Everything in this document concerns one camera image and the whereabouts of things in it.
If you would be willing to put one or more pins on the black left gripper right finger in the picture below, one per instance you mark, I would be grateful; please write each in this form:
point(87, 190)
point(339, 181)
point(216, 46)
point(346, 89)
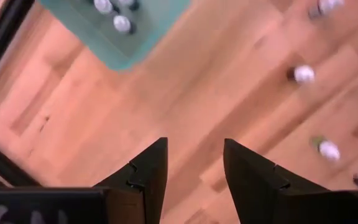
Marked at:
point(259, 193)

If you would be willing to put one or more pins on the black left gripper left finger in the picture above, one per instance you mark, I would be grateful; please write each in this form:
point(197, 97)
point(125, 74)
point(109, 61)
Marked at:
point(141, 186)

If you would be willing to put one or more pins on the small green dropper bottle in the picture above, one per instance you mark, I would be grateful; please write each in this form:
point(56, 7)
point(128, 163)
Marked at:
point(329, 151)

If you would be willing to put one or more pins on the small red-orange dropper bottle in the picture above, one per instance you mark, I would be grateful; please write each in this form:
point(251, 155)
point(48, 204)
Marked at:
point(304, 74)

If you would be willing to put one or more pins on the small blue dropper bottle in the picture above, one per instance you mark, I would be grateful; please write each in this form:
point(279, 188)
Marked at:
point(102, 5)

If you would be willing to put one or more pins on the teal translucent plastic bin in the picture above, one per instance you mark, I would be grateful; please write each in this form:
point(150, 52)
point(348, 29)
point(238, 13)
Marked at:
point(104, 46)

